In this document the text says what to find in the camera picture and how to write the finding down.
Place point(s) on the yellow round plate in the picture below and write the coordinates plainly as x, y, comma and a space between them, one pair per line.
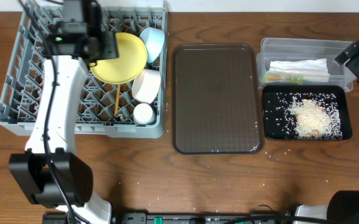
130, 63

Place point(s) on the dark brown serving tray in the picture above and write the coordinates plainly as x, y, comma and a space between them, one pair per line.
216, 105

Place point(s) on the wooden chopstick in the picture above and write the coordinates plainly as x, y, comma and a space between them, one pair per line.
116, 107

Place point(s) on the light blue round bowl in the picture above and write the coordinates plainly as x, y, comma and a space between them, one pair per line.
154, 41

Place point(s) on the grey plastic dish rack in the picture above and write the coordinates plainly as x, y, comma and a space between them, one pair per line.
22, 89

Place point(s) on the white paper napkin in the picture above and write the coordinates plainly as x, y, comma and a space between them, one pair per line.
310, 70

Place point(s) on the rice food scraps pile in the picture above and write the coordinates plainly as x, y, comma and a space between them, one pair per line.
302, 116

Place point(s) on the green orange snack wrapper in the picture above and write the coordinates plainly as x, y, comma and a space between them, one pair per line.
282, 78

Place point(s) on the clear plastic waste bin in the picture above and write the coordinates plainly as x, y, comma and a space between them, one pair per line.
287, 49

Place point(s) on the black rectangular waste tray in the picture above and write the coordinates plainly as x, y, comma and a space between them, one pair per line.
336, 90

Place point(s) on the white round bowl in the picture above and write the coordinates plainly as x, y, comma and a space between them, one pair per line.
146, 86

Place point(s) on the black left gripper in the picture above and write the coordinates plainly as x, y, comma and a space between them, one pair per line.
108, 45

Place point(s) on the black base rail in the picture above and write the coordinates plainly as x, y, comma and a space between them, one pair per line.
142, 218

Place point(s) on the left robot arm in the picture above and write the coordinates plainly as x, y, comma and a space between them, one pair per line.
49, 171

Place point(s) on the white plastic cup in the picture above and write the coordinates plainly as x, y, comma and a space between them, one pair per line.
143, 114

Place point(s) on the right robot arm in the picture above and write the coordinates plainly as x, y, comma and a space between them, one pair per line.
344, 205

